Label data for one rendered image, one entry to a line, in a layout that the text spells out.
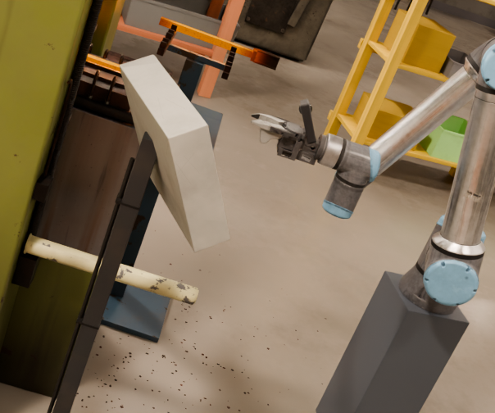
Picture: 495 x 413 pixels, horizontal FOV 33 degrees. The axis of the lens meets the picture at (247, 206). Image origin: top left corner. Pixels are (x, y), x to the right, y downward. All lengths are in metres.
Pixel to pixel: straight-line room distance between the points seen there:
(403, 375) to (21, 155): 1.41
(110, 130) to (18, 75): 0.39
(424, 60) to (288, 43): 2.17
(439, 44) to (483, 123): 2.88
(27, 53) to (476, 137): 1.16
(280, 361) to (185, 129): 1.76
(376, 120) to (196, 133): 3.69
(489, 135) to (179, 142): 1.00
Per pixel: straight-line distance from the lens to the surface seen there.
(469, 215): 2.37
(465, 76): 2.42
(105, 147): 2.23
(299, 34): 7.10
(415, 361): 2.73
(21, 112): 1.94
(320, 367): 3.27
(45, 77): 1.90
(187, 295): 2.13
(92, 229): 2.34
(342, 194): 2.39
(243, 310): 3.39
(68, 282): 2.44
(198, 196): 1.64
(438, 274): 2.40
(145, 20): 5.36
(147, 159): 1.75
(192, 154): 1.58
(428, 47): 5.13
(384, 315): 2.71
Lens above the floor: 1.74
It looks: 24 degrees down
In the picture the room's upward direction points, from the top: 22 degrees clockwise
